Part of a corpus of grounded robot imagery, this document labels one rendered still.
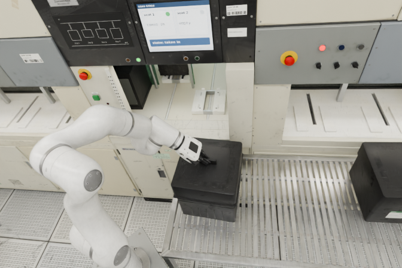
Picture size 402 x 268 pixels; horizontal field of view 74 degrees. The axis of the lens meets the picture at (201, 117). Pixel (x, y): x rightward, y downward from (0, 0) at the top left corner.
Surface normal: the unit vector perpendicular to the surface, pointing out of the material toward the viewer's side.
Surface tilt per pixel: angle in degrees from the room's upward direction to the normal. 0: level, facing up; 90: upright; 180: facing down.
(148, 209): 0
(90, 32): 90
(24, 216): 0
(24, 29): 90
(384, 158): 0
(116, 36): 90
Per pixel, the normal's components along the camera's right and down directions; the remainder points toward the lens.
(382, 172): -0.11, -0.69
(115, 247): 0.76, -0.08
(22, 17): -0.12, 0.72
